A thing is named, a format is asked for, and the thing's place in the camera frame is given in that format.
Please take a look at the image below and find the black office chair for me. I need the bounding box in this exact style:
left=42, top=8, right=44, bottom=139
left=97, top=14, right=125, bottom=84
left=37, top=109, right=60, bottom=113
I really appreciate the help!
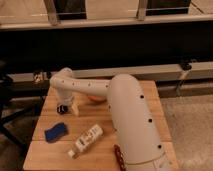
left=0, top=60, right=46, bottom=158

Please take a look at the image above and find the black table clamp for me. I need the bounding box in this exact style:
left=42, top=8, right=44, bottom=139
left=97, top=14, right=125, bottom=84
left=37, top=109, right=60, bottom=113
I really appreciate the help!
left=33, top=70, right=52, bottom=84

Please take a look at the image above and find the blue sponge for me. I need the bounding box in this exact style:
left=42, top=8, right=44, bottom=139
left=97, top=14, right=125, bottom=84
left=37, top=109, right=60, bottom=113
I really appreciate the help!
left=44, top=122, right=68, bottom=143

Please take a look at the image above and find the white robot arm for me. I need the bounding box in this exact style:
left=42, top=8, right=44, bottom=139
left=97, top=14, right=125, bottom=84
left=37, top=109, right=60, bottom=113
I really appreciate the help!
left=50, top=68, right=172, bottom=171

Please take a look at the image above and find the orange bowl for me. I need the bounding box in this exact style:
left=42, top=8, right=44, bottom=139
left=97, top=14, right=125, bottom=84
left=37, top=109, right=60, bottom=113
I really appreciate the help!
left=87, top=95, right=106, bottom=103

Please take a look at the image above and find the white plastic bottle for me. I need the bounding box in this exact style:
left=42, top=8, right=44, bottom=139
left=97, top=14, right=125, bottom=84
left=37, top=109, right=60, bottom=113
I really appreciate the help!
left=68, top=124, right=103, bottom=158

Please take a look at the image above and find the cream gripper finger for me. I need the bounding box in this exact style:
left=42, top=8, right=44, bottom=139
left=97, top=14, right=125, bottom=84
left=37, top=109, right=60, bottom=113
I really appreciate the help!
left=70, top=102, right=79, bottom=116

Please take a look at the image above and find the black clamp right rail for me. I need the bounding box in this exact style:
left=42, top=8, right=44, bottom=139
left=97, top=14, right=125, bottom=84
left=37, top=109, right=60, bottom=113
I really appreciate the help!
left=179, top=59, right=197, bottom=71

